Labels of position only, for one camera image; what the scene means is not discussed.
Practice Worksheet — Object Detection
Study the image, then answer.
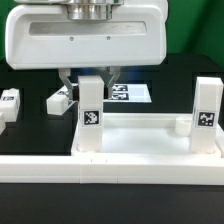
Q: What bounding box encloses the white marker base plate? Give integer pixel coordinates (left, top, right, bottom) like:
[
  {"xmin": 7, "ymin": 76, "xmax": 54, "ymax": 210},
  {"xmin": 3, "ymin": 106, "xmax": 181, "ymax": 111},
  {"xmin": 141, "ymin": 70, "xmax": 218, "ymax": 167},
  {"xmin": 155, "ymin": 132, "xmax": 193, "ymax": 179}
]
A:
[{"xmin": 105, "ymin": 84, "xmax": 152, "ymax": 103}]

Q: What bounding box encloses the white desk top tray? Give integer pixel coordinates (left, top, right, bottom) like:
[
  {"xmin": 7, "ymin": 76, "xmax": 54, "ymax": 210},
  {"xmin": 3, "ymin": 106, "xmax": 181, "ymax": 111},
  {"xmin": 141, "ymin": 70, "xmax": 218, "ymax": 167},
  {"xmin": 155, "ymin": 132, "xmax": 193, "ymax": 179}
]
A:
[{"xmin": 71, "ymin": 113, "xmax": 221, "ymax": 158}]

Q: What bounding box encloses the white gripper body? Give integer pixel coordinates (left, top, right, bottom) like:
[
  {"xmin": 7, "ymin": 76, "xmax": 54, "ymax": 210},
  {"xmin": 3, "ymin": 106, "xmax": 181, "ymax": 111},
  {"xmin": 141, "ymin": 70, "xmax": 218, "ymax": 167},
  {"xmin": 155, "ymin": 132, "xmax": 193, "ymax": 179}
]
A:
[{"xmin": 5, "ymin": 0, "xmax": 168, "ymax": 69}]

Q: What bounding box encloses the white L-shaped fence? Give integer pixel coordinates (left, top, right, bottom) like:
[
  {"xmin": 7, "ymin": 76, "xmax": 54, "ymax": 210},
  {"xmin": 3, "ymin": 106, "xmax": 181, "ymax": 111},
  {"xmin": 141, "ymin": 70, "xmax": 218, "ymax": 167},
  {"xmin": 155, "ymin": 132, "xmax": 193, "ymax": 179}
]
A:
[{"xmin": 0, "ymin": 128, "xmax": 224, "ymax": 185}]

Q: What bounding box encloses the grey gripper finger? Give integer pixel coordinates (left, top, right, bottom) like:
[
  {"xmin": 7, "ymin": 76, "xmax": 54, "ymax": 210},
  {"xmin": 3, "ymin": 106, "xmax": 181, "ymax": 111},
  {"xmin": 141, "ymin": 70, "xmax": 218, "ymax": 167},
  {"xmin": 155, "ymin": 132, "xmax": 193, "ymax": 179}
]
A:
[{"xmin": 58, "ymin": 68, "xmax": 79, "ymax": 101}]

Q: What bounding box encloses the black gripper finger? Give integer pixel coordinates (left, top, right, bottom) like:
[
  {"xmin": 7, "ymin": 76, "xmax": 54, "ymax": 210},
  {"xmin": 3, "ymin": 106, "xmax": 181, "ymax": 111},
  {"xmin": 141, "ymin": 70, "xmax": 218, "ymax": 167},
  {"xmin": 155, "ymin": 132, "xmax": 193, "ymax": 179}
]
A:
[{"xmin": 104, "ymin": 66, "xmax": 120, "ymax": 99}]

